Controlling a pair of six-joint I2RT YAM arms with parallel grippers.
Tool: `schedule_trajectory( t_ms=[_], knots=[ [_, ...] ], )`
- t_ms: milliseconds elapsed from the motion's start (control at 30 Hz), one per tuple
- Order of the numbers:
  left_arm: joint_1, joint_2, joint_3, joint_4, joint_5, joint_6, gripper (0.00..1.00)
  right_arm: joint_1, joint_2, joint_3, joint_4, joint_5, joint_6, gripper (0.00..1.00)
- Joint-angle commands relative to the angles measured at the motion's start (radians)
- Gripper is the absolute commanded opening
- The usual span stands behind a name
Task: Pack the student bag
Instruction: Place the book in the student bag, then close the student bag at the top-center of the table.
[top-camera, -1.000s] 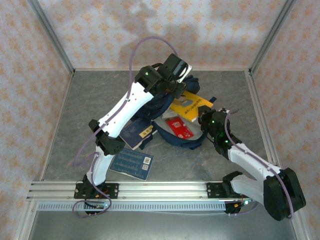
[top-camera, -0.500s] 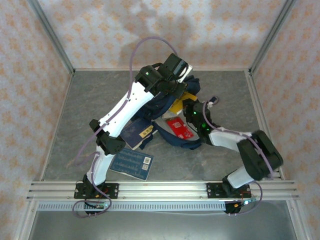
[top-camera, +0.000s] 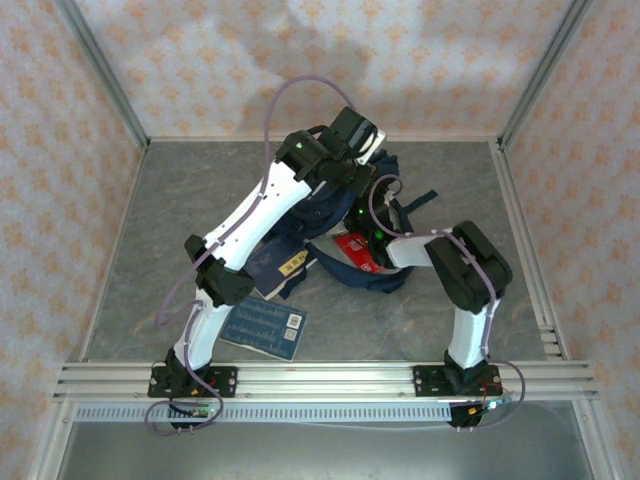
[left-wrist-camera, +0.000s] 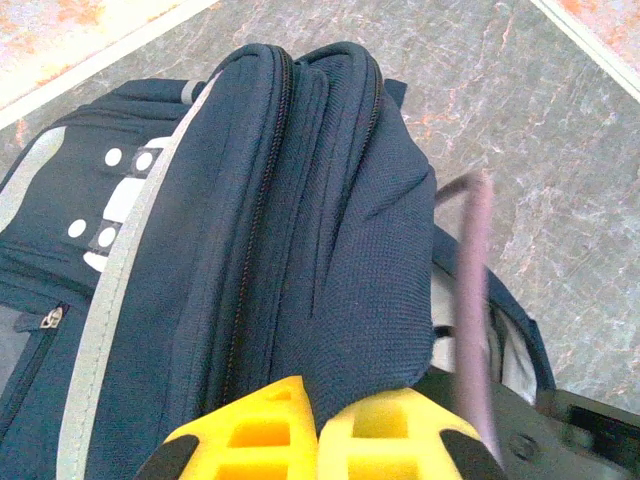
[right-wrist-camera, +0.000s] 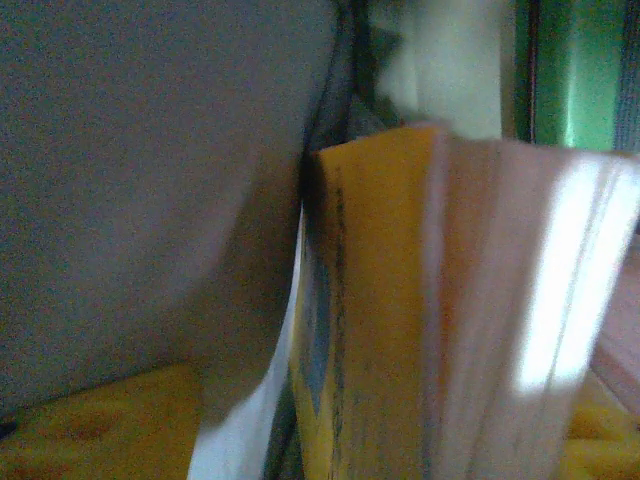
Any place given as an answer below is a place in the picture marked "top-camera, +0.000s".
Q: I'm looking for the red plastic packet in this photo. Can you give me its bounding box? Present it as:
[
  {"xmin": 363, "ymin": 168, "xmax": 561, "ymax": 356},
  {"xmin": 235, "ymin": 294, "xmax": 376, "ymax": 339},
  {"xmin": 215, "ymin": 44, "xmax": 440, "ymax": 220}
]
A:
[{"xmin": 333, "ymin": 232, "xmax": 396, "ymax": 275}]

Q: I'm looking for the navy blue student backpack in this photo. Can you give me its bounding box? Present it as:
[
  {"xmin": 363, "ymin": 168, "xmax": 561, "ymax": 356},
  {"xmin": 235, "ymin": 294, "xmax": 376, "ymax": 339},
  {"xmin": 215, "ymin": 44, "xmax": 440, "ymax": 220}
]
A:
[{"xmin": 279, "ymin": 152, "xmax": 441, "ymax": 304}]

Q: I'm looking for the navy book with yellow label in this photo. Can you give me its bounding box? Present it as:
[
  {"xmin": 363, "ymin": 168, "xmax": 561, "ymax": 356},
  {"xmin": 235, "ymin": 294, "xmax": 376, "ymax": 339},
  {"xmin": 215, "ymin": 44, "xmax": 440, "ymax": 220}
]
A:
[{"xmin": 247, "ymin": 234, "xmax": 314, "ymax": 301}]

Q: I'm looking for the navy booklet with QR codes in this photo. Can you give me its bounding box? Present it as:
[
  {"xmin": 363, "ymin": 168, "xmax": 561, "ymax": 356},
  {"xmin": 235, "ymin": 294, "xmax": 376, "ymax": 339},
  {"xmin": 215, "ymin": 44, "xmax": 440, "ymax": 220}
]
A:
[{"xmin": 219, "ymin": 295, "xmax": 309, "ymax": 360}]

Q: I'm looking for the small green circuit board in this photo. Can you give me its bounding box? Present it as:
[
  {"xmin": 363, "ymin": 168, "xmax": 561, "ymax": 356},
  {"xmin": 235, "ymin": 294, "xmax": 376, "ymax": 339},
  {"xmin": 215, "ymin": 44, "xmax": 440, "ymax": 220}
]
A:
[
  {"xmin": 169, "ymin": 403, "xmax": 222, "ymax": 420},
  {"xmin": 467, "ymin": 397, "xmax": 514, "ymax": 417}
]

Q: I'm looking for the grey metal sheet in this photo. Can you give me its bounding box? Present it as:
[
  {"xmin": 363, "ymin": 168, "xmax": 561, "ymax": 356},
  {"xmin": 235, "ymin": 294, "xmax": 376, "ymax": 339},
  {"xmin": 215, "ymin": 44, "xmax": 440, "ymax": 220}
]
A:
[{"xmin": 54, "ymin": 419, "xmax": 596, "ymax": 480}]

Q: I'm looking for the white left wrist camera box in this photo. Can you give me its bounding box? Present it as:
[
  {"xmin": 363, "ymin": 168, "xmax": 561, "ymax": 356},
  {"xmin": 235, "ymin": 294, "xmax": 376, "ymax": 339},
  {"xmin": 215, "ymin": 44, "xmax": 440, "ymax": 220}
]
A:
[{"xmin": 355, "ymin": 128, "xmax": 389, "ymax": 166}]

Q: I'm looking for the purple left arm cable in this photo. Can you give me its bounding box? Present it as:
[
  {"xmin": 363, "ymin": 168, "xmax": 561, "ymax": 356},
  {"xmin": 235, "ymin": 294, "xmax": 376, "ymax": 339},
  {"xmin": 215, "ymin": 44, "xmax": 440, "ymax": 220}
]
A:
[{"xmin": 144, "ymin": 74, "xmax": 359, "ymax": 437}]

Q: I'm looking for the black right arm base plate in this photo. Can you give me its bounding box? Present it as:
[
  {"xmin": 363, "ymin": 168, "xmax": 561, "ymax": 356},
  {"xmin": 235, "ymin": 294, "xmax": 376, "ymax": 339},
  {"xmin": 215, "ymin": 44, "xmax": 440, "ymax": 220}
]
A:
[{"xmin": 412, "ymin": 363, "xmax": 504, "ymax": 399}]

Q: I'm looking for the aluminium mounting rail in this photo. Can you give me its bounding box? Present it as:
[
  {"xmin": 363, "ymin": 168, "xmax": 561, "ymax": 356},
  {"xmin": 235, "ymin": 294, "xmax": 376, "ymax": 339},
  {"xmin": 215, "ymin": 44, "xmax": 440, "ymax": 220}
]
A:
[{"xmin": 52, "ymin": 360, "xmax": 601, "ymax": 403}]

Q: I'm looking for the grey slotted cable duct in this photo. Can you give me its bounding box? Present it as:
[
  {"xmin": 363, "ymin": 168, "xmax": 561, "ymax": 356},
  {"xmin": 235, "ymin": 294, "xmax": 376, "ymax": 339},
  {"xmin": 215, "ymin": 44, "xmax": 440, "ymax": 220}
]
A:
[{"xmin": 73, "ymin": 403, "xmax": 456, "ymax": 424}]

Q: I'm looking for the aluminium frame post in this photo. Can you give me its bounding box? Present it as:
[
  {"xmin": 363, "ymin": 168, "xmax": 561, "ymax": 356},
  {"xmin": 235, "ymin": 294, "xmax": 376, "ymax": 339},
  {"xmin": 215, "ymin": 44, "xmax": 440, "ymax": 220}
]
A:
[
  {"xmin": 494, "ymin": 0, "xmax": 595, "ymax": 151},
  {"xmin": 53, "ymin": 0, "xmax": 152, "ymax": 152}
]

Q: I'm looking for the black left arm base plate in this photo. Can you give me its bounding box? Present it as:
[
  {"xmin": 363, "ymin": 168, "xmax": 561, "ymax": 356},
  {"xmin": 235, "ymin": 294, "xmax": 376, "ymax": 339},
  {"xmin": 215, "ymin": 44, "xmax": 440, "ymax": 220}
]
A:
[{"xmin": 147, "ymin": 366, "xmax": 239, "ymax": 399}]

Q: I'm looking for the aluminium frame leg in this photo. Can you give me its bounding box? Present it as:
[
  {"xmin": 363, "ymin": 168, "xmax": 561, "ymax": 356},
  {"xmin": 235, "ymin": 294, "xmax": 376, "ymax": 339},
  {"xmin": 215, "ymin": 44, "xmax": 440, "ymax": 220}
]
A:
[
  {"xmin": 27, "ymin": 399, "xmax": 76, "ymax": 480},
  {"xmin": 572, "ymin": 399, "xmax": 614, "ymax": 480}
]

